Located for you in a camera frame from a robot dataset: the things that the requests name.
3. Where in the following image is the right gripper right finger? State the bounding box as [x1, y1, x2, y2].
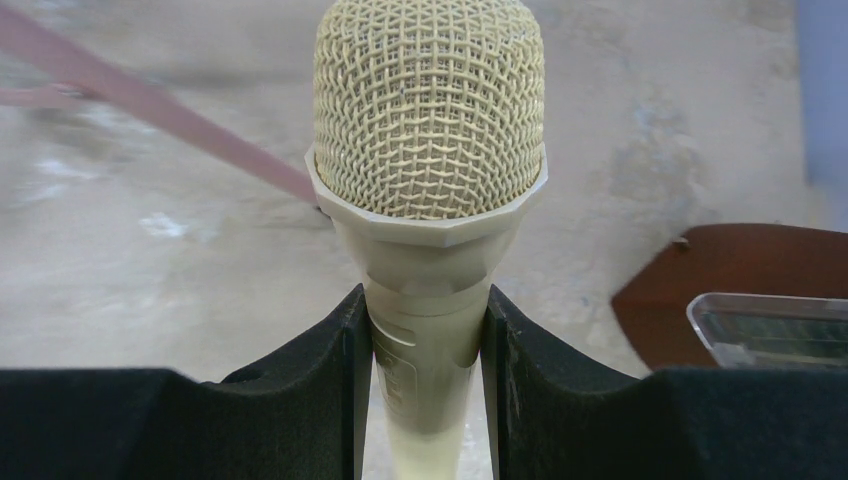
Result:
[480, 288, 847, 479]

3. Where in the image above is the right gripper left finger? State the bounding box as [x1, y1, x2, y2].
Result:
[1, 287, 372, 479]

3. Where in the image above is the clear metronome cover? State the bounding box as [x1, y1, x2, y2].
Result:
[686, 292, 847, 370]

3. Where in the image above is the brown metronome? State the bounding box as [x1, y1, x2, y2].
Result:
[611, 223, 847, 370]

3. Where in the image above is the cream microphone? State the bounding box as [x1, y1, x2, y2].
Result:
[307, 1, 548, 479]

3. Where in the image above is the pink tripod music stand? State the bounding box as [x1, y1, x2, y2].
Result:
[1, 4, 317, 205]

